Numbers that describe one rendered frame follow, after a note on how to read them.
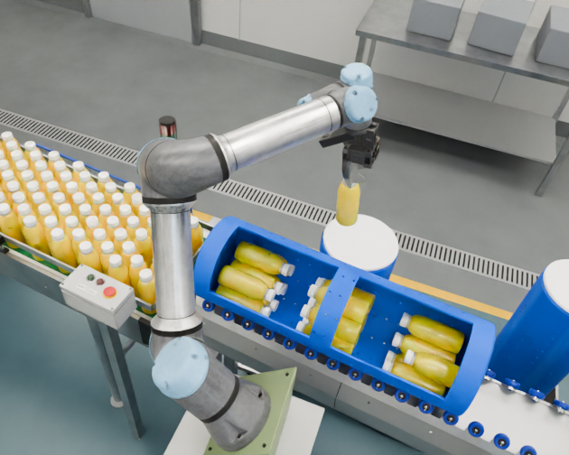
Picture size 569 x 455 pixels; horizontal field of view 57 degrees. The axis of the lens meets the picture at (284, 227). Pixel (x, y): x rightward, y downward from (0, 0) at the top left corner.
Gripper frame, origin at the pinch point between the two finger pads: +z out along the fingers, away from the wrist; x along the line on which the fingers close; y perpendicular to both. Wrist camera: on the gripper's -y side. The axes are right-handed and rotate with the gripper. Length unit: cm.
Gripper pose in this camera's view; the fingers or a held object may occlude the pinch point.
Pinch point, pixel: (350, 178)
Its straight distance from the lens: 149.8
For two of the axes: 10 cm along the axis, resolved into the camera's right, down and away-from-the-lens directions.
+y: 9.0, 2.5, -3.6
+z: 1.1, 6.7, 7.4
